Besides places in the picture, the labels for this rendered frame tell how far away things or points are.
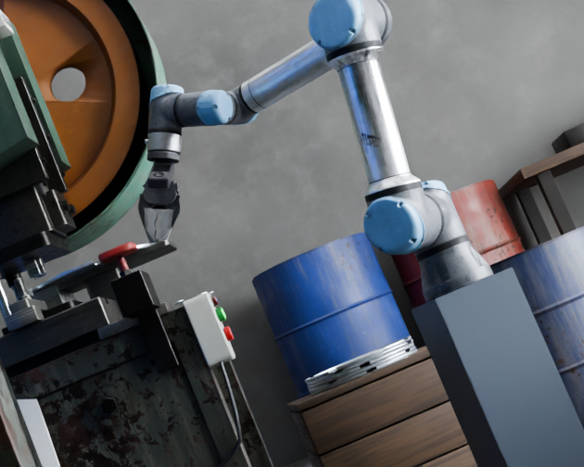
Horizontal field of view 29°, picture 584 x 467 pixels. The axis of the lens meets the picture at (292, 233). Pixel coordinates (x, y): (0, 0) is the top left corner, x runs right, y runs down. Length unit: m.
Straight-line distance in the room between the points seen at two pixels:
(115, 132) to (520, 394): 1.18
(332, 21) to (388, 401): 0.94
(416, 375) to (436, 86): 3.32
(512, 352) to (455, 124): 3.61
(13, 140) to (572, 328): 1.48
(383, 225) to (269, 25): 3.80
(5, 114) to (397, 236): 0.82
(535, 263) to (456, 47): 3.08
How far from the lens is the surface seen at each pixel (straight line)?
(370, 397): 2.73
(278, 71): 2.53
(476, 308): 2.33
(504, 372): 2.34
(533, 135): 5.93
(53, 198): 2.48
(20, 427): 0.93
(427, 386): 2.75
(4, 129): 2.38
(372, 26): 2.31
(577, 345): 3.03
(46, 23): 3.01
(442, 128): 5.87
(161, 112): 2.54
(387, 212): 2.24
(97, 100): 2.93
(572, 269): 3.04
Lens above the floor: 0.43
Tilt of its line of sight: 6 degrees up
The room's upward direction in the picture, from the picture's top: 23 degrees counter-clockwise
